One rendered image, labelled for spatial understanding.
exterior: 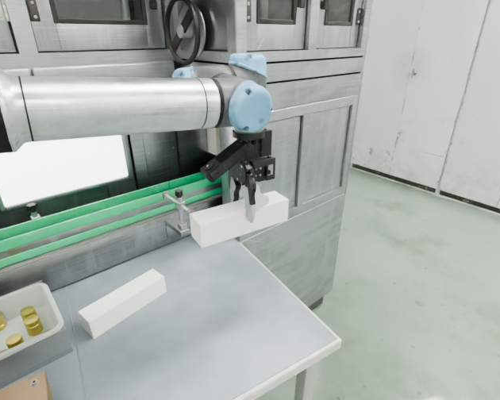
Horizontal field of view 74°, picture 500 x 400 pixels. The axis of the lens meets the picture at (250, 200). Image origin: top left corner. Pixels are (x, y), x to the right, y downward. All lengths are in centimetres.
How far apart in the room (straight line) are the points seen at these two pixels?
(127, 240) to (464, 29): 320
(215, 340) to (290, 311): 24
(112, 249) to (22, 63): 62
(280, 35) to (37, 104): 93
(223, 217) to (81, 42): 79
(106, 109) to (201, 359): 67
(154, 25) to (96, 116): 96
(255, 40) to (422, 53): 274
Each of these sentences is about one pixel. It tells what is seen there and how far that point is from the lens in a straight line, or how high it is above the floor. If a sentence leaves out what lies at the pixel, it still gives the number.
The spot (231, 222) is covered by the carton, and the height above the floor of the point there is 109.
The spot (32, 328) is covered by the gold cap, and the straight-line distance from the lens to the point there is 109.
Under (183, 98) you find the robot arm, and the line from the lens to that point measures 49.
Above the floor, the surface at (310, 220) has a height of 69.
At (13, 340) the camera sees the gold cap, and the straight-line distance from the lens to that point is 105.
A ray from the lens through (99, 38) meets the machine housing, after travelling 132.
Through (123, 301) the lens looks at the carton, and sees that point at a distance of 104.
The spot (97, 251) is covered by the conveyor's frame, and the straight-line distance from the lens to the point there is 122.
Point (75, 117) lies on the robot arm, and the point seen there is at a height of 139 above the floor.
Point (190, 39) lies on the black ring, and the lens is 129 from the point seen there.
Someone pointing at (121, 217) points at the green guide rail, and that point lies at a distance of 123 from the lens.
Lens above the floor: 148
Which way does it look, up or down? 26 degrees down
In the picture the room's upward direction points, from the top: straight up
